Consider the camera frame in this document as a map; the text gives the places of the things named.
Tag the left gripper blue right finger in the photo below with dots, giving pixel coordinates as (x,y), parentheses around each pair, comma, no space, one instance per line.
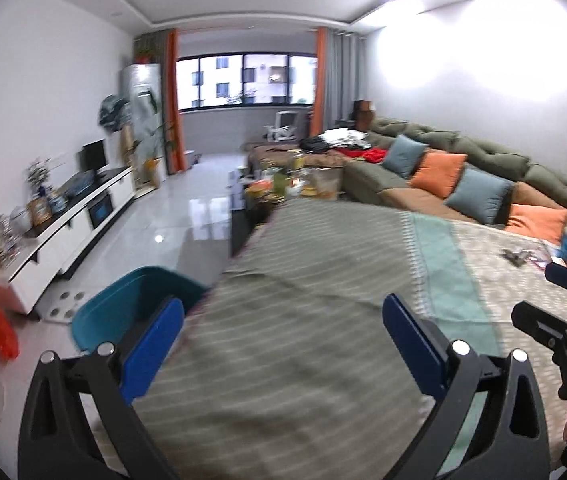
(487,421)

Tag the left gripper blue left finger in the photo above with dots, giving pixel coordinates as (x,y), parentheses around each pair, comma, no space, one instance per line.
(56,440)

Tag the teal plastic trash bin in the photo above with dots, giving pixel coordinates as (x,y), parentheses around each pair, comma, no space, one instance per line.
(128,301)

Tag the red packet with disc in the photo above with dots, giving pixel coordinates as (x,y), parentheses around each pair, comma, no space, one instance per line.
(541,255)

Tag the small silver black packet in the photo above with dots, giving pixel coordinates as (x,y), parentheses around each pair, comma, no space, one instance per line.
(517,257)

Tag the orange cushion near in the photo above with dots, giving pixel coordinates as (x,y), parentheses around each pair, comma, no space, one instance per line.
(537,221)

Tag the orange cushion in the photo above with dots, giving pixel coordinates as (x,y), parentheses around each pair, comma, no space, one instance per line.
(439,172)
(537,221)

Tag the white bathroom scale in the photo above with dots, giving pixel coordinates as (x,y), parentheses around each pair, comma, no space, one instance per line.
(61,307)

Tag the blue cushion near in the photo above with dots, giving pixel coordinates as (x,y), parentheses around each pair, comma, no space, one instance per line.
(479,195)

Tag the blue cushion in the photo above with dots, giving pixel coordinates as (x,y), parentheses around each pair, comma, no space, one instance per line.
(403,156)
(479,195)

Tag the white black tv cabinet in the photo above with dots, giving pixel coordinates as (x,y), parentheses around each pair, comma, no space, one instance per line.
(54,249)

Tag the green brown sectional sofa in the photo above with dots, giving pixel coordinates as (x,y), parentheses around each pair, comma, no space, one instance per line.
(533,183)

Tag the framed picture on cabinet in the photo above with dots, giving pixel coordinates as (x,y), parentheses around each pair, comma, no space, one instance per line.
(39,211)

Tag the orange cushion far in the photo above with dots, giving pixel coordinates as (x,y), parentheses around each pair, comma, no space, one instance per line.
(439,172)

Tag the patterned tablecloth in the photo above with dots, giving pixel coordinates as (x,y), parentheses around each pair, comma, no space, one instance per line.
(285,370)

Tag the blue cushion far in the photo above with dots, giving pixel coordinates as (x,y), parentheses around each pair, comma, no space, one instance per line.
(403,156)

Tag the small black monitor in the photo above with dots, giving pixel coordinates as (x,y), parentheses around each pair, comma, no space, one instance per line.
(93,157)

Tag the tall potted plant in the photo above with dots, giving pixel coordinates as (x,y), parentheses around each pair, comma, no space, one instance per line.
(153,131)

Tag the pile of clothes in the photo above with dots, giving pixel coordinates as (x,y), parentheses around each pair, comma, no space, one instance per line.
(351,144)

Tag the cluttered coffee table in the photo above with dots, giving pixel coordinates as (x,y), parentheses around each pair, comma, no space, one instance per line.
(271,176)

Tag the white standing air conditioner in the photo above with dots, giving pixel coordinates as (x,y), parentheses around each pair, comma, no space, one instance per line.
(133,79)

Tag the right orange grey curtain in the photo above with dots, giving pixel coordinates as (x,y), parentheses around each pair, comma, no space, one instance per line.
(341,77)

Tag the orange grey curtain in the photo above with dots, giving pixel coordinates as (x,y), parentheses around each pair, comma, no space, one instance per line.
(341,77)
(162,47)

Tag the white office chair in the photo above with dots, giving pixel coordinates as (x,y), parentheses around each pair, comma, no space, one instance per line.
(284,128)

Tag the left orange grey curtain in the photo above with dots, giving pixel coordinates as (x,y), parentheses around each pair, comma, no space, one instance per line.
(162,47)

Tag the window with black frame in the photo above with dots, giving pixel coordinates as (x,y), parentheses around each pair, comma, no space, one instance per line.
(246,79)

